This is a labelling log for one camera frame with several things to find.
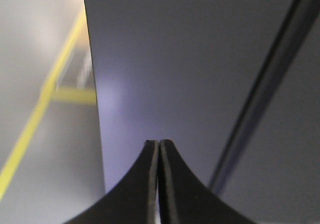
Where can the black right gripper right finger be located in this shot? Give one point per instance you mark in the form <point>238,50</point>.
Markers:
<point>183,198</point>

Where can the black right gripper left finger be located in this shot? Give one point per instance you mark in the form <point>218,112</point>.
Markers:
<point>133,199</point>

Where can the fridge door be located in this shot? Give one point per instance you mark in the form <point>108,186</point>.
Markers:
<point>175,69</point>

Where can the dark grey side-by-side fridge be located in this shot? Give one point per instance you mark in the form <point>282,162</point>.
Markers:
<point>269,169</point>

